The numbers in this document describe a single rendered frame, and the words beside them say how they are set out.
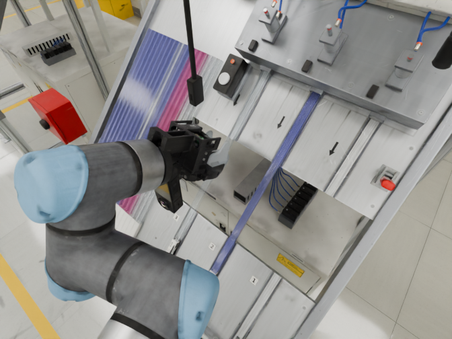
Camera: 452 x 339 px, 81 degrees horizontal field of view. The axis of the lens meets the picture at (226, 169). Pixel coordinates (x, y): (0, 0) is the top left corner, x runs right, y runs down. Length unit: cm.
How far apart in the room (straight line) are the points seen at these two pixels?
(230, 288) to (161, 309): 31
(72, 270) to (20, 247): 148
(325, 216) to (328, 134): 44
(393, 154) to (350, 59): 17
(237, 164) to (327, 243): 40
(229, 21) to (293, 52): 21
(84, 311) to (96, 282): 119
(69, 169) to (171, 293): 16
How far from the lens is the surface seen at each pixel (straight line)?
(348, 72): 48
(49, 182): 29
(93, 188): 31
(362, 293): 155
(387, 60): 49
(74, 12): 154
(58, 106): 112
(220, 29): 66
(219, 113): 59
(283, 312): 57
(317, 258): 84
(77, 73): 164
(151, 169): 35
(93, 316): 151
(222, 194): 89
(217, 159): 50
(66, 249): 35
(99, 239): 35
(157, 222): 67
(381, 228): 50
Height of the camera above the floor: 137
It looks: 52 degrees down
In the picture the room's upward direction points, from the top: straight up
